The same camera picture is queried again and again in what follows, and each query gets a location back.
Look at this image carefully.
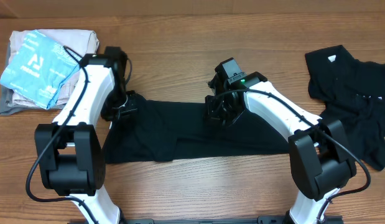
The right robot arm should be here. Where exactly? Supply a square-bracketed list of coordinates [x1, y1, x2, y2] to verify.
[205, 58, 356, 223]

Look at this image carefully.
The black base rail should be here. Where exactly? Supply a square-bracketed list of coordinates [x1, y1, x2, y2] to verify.
[123, 215, 284, 224]

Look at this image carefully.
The black t-shirt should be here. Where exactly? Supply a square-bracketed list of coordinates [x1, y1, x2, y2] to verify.
[103, 94, 289, 164]

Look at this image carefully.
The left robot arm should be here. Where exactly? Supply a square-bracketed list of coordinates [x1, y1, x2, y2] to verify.
[26, 47, 137, 223]

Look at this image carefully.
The folded light blue printed shirt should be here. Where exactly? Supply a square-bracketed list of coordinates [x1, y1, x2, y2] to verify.
[0, 30, 81, 110]

